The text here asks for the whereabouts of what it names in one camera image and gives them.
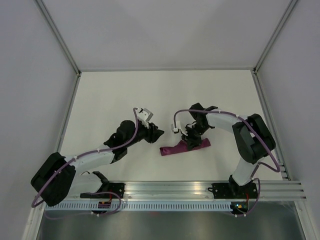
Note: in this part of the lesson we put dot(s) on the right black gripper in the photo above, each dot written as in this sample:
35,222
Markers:
192,142

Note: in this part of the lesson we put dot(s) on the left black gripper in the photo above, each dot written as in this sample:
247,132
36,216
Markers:
153,133

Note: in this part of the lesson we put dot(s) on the purple cloth napkin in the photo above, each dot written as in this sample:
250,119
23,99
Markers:
182,147

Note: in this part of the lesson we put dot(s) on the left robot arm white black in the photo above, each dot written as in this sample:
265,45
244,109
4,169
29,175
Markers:
56,178

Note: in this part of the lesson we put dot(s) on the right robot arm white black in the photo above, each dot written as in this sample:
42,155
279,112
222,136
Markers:
253,140

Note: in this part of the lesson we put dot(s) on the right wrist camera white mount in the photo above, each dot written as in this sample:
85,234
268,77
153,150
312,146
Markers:
176,127

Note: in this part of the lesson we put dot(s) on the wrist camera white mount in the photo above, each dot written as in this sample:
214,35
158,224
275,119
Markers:
176,127
144,116

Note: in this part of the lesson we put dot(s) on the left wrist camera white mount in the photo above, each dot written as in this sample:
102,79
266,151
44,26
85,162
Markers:
144,116

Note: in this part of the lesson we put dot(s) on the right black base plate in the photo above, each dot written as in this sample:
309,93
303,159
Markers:
227,191

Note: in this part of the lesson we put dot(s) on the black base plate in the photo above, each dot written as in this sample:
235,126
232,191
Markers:
227,191
112,190

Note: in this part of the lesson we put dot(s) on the rear aluminium frame bar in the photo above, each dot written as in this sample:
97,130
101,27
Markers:
167,69

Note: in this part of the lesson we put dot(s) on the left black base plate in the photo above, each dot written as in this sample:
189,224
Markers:
112,190

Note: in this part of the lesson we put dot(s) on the white slotted cable duct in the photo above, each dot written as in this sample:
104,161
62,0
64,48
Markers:
211,206

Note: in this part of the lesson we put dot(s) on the aluminium mounting rail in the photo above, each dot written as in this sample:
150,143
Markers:
270,190

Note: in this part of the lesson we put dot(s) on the left aluminium frame post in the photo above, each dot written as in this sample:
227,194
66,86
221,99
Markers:
57,35

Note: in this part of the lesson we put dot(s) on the aluminium frame post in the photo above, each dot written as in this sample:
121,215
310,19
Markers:
275,34
57,35

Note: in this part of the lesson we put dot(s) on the right aluminium frame post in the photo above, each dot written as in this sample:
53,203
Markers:
275,34

